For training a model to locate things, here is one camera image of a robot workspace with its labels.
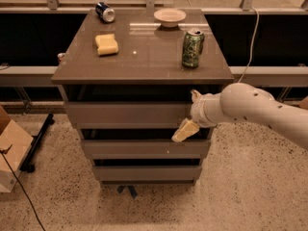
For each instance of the yellow sponge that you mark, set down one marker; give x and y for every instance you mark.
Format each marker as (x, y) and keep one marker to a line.
(106, 44)

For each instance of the grey bottom drawer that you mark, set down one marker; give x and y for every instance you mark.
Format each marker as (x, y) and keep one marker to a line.
(117, 174)

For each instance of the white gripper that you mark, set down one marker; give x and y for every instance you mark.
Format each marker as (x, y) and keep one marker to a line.
(196, 111)

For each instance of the blue soda can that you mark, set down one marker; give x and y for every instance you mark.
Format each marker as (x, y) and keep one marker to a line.
(105, 12)

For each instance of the metal window railing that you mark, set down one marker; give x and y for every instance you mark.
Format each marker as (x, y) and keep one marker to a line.
(147, 0)

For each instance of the black stand leg left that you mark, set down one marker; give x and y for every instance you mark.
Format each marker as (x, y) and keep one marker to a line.
(27, 164)

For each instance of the grey middle drawer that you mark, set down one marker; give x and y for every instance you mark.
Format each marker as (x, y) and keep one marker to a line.
(144, 149)

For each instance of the grey top drawer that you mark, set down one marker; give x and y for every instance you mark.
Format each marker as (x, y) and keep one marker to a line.
(126, 115)

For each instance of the cardboard box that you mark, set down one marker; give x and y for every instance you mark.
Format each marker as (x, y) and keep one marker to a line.
(15, 141)

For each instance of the beige ceramic bowl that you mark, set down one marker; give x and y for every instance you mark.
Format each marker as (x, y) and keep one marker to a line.
(170, 17)

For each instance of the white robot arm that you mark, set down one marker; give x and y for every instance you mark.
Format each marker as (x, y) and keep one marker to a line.
(240, 102)

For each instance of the grey drawer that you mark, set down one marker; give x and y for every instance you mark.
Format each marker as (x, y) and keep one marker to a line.
(117, 174)
(144, 149)
(126, 115)

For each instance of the grey drawer cabinet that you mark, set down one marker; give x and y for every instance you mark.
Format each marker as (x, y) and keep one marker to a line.
(147, 68)

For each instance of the green soda can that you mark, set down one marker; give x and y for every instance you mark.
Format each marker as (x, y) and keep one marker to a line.
(192, 47)

